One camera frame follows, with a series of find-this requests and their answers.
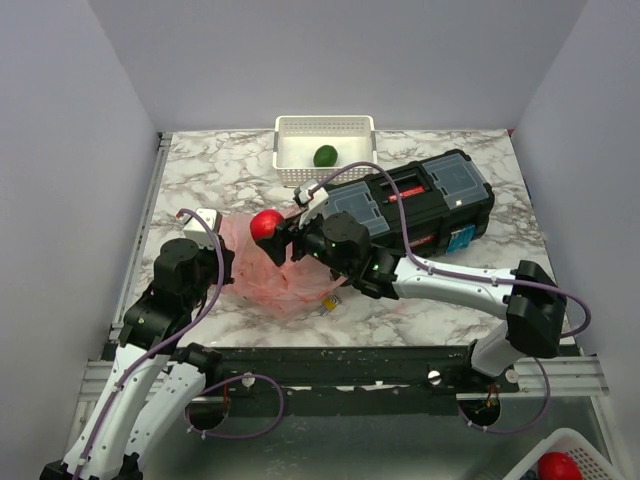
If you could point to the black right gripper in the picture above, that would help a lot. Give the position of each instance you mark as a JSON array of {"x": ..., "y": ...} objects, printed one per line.
[{"x": 286, "y": 233}]

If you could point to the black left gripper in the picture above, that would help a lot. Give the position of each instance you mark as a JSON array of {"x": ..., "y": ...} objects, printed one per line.
[{"x": 227, "y": 256}]

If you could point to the pink plastic bag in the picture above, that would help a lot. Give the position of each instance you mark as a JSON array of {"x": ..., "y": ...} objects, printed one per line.
[{"x": 280, "y": 292}]

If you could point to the red fake apple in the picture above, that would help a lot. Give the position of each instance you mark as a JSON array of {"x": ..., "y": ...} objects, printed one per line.
[{"x": 263, "y": 225}]

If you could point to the green fake fruit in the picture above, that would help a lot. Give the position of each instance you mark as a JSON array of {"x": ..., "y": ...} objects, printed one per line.
[{"x": 325, "y": 156}]

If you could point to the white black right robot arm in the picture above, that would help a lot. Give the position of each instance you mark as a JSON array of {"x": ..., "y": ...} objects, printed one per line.
[{"x": 527, "y": 302}]

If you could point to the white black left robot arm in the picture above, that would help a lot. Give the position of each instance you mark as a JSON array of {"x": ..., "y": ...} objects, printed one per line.
[{"x": 152, "y": 379}]

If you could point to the white perforated plastic basket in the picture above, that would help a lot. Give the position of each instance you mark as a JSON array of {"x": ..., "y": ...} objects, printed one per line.
[{"x": 311, "y": 147}]

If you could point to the black toolbox clear lids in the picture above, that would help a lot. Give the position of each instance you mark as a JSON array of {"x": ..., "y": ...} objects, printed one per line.
[{"x": 447, "y": 203}]

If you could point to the red ball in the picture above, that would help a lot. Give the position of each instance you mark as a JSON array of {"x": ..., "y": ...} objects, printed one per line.
[{"x": 558, "y": 466}]

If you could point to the white basket bottom right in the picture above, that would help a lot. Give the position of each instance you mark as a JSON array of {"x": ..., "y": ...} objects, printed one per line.
[{"x": 591, "y": 463}]

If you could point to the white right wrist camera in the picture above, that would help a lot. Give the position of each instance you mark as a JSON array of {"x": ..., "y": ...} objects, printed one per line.
[{"x": 311, "y": 199}]

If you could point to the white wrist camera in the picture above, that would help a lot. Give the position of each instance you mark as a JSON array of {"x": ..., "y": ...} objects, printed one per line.
[
  {"x": 311, "y": 199},
  {"x": 201, "y": 231}
]

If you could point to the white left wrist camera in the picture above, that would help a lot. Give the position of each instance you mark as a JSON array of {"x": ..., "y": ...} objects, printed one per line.
[{"x": 201, "y": 231}]

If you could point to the aluminium rail left edge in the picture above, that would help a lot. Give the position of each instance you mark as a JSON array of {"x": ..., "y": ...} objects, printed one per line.
[{"x": 140, "y": 238}]

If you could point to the aluminium rail front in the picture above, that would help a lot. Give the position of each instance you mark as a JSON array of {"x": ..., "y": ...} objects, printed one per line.
[{"x": 567, "y": 377}]

